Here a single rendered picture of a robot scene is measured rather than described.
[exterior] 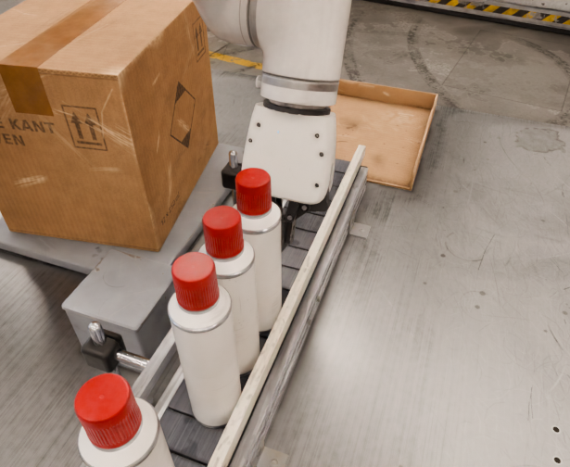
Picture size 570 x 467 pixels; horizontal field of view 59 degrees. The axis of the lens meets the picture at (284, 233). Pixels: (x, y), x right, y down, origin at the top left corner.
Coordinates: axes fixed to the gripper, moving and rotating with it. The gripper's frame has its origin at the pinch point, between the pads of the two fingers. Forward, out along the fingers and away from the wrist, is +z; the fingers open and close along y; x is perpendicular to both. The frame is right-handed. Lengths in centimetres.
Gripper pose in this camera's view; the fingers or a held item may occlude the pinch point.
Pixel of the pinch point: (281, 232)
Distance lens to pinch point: 61.1
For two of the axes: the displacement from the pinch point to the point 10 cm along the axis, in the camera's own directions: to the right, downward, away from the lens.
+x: 3.2, -3.4, 8.8
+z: -1.2, 9.1, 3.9
